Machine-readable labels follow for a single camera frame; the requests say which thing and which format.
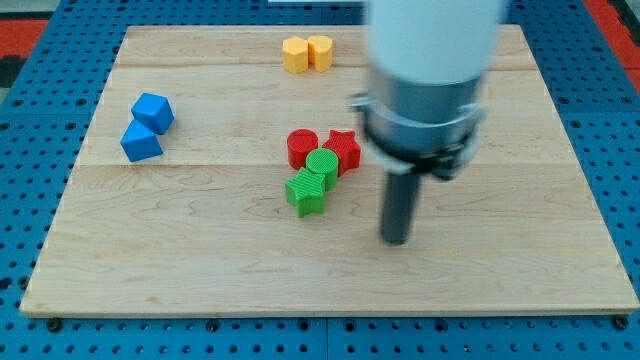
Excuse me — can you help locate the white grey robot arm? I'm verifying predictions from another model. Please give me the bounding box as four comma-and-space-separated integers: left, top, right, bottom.
353, 0, 506, 180

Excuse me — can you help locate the yellow heart block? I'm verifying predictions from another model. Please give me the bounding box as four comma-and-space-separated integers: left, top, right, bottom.
307, 35, 333, 72

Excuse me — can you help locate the green star block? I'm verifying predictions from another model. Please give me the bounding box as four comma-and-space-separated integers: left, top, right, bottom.
285, 167, 325, 218

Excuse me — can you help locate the green cylinder block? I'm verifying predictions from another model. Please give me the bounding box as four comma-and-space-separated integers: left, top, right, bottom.
306, 148, 339, 191

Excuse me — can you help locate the red cylinder block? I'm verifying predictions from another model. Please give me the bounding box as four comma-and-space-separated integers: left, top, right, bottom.
286, 128, 318, 170

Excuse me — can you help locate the red star block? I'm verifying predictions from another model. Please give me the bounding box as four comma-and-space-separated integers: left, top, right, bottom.
322, 130, 361, 177

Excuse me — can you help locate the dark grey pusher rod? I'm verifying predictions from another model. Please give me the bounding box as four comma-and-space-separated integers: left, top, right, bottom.
380, 173, 420, 246

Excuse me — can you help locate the wooden board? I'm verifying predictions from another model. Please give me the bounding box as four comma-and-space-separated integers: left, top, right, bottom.
21, 25, 639, 318

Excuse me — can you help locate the yellow pentagon block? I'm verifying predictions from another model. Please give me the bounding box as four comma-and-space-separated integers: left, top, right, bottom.
282, 37, 309, 74

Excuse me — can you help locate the blue cube block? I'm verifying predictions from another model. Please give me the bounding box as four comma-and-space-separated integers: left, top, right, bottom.
131, 93, 174, 135

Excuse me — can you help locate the blue triangle block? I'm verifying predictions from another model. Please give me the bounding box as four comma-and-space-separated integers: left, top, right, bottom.
120, 120, 163, 162

